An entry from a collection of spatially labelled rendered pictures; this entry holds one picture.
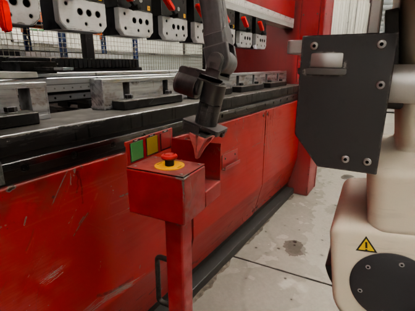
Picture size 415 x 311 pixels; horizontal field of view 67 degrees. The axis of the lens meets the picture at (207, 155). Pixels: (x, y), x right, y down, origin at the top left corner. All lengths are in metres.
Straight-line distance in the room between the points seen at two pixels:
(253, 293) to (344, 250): 1.12
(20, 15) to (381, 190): 0.81
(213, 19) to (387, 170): 0.50
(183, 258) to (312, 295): 0.88
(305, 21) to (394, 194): 2.12
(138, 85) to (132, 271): 0.63
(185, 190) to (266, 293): 0.99
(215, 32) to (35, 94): 0.48
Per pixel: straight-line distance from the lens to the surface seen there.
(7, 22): 0.84
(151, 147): 0.82
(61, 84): 1.26
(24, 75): 0.62
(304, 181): 2.60
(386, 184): 0.45
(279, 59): 2.53
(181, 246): 0.86
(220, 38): 0.75
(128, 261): 1.08
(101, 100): 1.04
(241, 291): 1.59
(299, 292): 1.63
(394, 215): 0.46
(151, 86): 1.18
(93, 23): 1.00
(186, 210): 0.71
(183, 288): 0.94
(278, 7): 2.23
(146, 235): 1.10
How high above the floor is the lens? 1.01
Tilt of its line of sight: 16 degrees down
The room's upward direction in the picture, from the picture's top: straight up
